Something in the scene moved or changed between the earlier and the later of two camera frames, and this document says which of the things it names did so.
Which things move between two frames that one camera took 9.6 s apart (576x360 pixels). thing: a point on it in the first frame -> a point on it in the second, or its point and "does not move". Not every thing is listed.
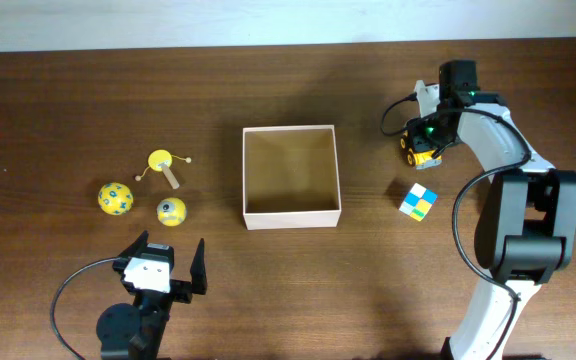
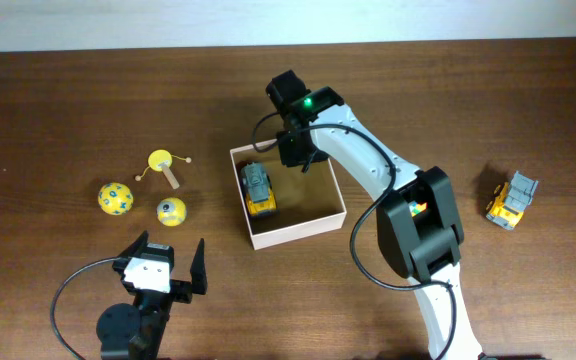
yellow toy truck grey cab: [423, 139] -> [259, 195]
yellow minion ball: [171, 211] does not move
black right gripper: [428, 138] -> [297, 151]
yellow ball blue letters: [115, 199] does not move
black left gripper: [184, 289] does not move
